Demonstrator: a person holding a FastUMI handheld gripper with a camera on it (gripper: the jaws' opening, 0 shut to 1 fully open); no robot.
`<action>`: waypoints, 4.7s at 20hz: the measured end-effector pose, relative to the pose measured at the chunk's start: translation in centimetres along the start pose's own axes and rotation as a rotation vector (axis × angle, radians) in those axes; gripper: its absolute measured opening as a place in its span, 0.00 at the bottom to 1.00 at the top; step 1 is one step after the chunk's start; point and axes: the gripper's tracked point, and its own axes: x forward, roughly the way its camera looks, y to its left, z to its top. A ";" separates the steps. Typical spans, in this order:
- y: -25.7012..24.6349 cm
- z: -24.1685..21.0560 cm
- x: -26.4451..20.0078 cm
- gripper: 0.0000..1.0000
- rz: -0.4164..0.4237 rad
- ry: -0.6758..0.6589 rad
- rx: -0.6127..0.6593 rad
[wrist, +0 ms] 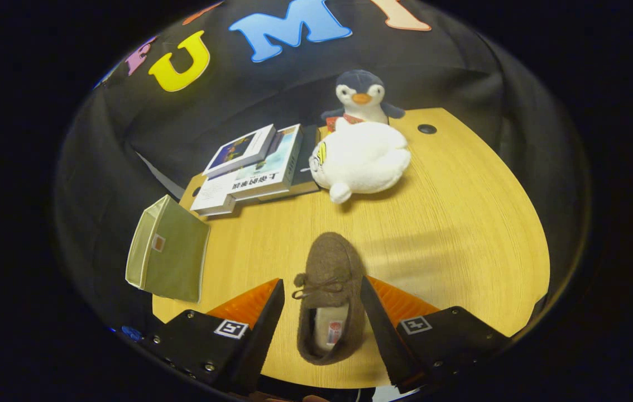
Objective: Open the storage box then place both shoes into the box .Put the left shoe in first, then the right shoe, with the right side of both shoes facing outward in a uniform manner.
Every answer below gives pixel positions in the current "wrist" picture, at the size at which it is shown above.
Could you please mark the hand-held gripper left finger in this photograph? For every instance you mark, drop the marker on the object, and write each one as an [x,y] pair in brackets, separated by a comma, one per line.
[260,335]

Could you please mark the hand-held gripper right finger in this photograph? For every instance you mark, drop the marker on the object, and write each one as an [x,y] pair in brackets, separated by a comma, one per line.
[386,335]

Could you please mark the brown fuzzy shoe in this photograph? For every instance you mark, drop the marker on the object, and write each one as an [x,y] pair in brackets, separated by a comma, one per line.
[330,262]

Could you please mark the green fabric storage box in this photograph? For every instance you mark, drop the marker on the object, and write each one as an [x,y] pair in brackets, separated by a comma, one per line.
[174,257]

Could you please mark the blue crumpled cloth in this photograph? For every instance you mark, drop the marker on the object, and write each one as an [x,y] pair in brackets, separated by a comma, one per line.
[132,333]

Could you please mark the sky-blue cover book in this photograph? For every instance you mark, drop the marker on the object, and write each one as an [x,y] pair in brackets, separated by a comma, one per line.
[272,173]

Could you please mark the white round plush toy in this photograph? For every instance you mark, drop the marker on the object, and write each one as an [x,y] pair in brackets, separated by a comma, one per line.
[367,159]

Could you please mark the black book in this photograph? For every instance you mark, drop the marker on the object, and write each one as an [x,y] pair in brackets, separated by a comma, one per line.
[306,162]

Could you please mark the small white picture-cover book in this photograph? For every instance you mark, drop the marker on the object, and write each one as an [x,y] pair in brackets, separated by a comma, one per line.
[238,151]

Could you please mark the penguin plush toy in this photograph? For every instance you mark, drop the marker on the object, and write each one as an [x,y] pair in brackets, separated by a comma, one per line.
[361,92]

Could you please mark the black backdrop cloth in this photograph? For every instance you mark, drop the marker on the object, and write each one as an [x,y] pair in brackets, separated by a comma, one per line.
[461,72]

